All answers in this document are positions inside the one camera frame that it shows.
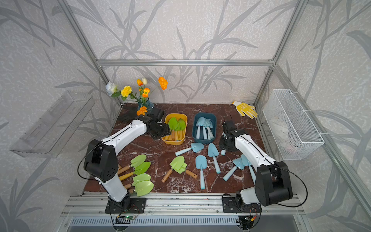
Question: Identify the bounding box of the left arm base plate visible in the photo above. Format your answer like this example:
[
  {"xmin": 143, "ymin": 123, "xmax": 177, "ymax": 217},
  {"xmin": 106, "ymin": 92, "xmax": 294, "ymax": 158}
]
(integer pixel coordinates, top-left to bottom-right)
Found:
[{"xmin": 105, "ymin": 198, "xmax": 147, "ymax": 214}]

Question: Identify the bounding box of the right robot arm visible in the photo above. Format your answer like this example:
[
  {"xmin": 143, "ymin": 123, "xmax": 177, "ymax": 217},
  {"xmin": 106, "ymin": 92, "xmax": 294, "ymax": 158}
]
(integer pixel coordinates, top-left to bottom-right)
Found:
[{"xmin": 219, "ymin": 120, "xmax": 293, "ymax": 206}]

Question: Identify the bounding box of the white wire mesh basket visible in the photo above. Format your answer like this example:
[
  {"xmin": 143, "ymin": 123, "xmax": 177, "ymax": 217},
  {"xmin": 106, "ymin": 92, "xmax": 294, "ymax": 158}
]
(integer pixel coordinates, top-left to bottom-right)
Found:
[{"xmin": 263, "ymin": 89, "xmax": 325, "ymax": 160}]

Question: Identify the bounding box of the green square shovel wooden handle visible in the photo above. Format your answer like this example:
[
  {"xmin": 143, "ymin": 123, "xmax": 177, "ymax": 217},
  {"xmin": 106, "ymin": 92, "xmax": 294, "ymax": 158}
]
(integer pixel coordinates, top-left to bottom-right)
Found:
[{"xmin": 173, "ymin": 162, "xmax": 198, "ymax": 179}]

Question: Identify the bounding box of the yellow white work glove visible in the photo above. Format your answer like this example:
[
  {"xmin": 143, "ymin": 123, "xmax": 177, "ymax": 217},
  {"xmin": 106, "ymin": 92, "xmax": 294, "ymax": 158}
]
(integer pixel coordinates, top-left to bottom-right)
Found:
[{"xmin": 232, "ymin": 101, "xmax": 258, "ymax": 119}]

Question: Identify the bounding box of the clear acrylic wall shelf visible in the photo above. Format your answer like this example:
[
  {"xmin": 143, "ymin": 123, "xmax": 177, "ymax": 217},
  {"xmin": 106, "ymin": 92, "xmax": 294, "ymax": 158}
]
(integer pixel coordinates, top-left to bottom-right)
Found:
[{"xmin": 10, "ymin": 91, "xmax": 95, "ymax": 158}]

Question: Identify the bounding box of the glass vase with flowers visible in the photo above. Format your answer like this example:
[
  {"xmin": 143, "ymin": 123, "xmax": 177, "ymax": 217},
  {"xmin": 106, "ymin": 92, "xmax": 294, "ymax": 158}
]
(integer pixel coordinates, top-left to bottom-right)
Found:
[{"xmin": 105, "ymin": 78, "xmax": 153, "ymax": 116}]

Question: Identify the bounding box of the dark teal storage box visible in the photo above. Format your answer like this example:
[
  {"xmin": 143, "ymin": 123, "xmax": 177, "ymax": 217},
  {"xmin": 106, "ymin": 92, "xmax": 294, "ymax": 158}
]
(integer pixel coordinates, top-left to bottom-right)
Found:
[{"xmin": 192, "ymin": 112, "xmax": 217, "ymax": 144}]

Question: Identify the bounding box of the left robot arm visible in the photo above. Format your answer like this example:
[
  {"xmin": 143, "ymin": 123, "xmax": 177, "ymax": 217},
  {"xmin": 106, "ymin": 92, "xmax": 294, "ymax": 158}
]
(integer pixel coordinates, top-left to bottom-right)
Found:
[{"xmin": 83, "ymin": 107, "xmax": 171, "ymax": 208}]

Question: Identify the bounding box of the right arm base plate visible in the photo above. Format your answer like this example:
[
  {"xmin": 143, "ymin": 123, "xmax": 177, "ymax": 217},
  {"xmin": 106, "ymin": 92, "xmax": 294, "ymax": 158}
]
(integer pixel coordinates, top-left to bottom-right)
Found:
[{"xmin": 221, "ymin": 192, "xmax": 262, "ymax": 213}]

